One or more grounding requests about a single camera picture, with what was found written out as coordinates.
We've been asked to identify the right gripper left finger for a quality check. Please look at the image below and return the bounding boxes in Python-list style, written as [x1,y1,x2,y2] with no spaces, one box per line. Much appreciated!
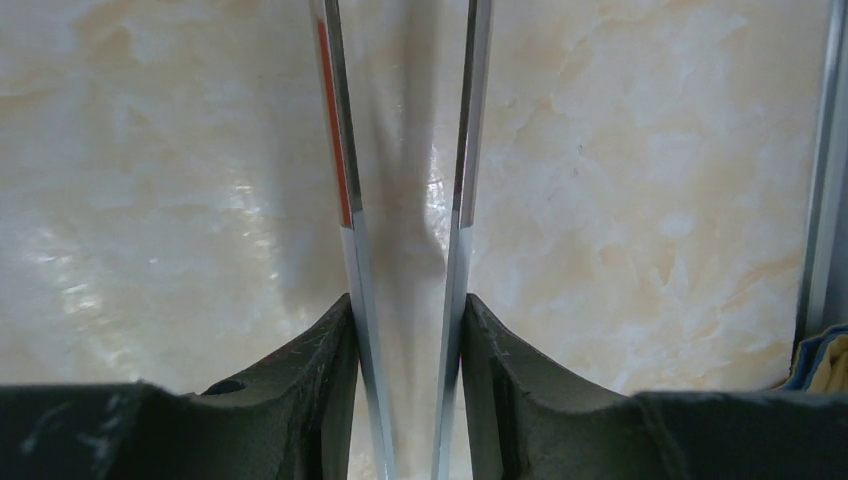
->
[1,295,358,479]

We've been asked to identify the metal serving tongs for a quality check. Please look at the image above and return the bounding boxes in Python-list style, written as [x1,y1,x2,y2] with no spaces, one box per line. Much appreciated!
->
[310,1,493,479]

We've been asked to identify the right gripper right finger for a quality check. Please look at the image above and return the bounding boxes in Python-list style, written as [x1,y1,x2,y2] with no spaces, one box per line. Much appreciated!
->
[461,295,847,479]

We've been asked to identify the blue yellow cloth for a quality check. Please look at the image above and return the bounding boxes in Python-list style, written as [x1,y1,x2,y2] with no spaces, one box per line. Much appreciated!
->
[780,324,847,393]

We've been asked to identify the aluminium frame post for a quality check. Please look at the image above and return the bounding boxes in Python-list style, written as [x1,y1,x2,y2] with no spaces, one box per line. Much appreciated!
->
[793,1,847,345]

